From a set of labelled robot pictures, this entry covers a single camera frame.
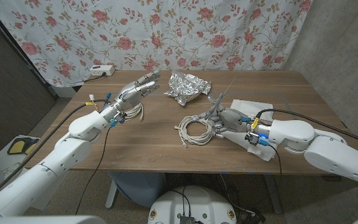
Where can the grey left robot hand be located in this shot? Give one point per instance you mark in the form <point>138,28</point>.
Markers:
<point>129,95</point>

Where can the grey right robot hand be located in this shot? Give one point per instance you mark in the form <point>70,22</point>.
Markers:
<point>232,121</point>

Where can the aluminum foil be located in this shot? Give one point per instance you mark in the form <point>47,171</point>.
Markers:
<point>186,87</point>

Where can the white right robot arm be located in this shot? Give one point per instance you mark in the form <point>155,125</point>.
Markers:
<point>331,155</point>

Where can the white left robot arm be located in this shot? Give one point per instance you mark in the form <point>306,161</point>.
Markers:
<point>42,174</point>

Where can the white towel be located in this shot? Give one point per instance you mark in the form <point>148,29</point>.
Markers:
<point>244,107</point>

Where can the white power strip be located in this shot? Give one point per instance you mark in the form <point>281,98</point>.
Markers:
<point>102,70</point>

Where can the floral print backdrop curtain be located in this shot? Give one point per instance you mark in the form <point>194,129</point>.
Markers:
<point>166,37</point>

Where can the grey table leg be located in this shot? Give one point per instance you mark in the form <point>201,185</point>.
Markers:
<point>273,196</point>

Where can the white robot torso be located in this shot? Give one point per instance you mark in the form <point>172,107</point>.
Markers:
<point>197,202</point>

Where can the blue grey stool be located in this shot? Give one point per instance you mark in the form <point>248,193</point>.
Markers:
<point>138,186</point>

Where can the black adapter on floor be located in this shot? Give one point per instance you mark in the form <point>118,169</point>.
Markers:
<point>255,217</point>

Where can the white table leg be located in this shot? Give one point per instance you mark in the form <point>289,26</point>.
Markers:
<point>111,194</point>

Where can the white floor board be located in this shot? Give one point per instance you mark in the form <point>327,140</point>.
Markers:
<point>0,157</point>

